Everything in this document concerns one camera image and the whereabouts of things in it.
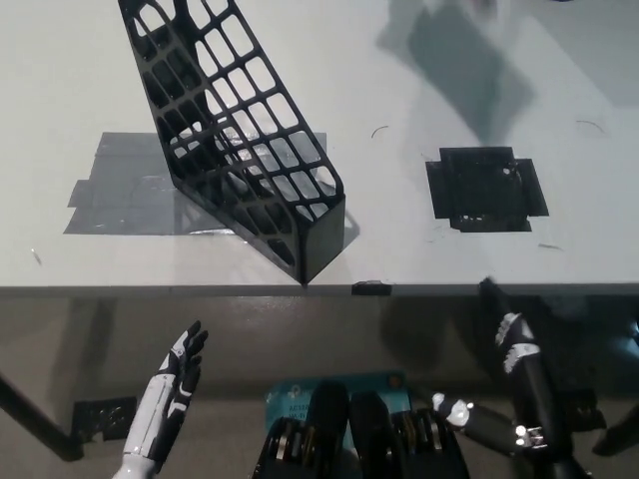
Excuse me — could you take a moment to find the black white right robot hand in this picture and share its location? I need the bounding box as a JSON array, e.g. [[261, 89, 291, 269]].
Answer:
[[430, 276, 573, 458]]

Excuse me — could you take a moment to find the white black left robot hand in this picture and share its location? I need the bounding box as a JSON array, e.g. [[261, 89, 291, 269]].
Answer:
[[123, 320, 210, 464]]

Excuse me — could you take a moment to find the teal robot torso plate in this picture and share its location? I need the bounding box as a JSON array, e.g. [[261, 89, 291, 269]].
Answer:
[[264, 370, 413, 436]]

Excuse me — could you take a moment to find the black ribbed robot torso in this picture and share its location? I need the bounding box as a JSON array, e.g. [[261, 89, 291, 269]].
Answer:
[[253, 381, 471, 479]]

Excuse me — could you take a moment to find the black tape patch on desk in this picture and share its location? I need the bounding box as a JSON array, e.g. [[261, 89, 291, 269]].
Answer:
[[425, 146, 550, 234]]

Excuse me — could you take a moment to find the black mesh magazine stand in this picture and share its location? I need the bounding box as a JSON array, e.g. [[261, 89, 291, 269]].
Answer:
[[118, 0, 346, 289]]

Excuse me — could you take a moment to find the black table leg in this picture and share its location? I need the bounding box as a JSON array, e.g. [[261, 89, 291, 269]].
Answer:
[[592, 398, 639, 456], [0, 371, 77, 461]]

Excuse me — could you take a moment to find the grey tape patch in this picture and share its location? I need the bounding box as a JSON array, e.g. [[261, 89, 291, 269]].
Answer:
[[62, 132, 328, 237]]

